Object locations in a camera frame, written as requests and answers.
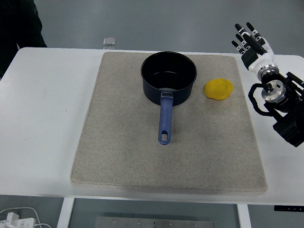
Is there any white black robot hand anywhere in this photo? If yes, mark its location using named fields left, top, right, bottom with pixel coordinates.
left=231, top=22, right=276, bottom=72

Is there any yellow potato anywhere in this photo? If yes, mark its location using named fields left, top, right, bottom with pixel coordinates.
left=203, top=78, right=234, bottom=101

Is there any black table control panel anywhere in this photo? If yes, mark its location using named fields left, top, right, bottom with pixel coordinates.
left=274, top=205, right=304, bottom=211

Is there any white table leg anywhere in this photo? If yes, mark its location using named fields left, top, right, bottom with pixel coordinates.
left=236, top=203, right=252, bottom=228
left=57, top=197, right=76, bottom=228

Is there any beige fabric mat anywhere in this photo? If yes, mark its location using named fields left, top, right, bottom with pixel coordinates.
left=70, top=51, right=268, bottom=197

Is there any person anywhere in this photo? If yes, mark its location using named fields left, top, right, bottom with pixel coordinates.
left=0, top=0, right=48, bottom=79

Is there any white power adapter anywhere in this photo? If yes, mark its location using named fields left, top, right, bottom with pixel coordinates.
left=0, top=212, right=37, bottom=228

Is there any blue pot with handle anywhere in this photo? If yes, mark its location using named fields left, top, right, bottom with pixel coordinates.
left=141, top=51, right=198, bottom=145

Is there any white cable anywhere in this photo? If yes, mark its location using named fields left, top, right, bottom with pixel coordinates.
left=0, top=207, right=52, bottom=228

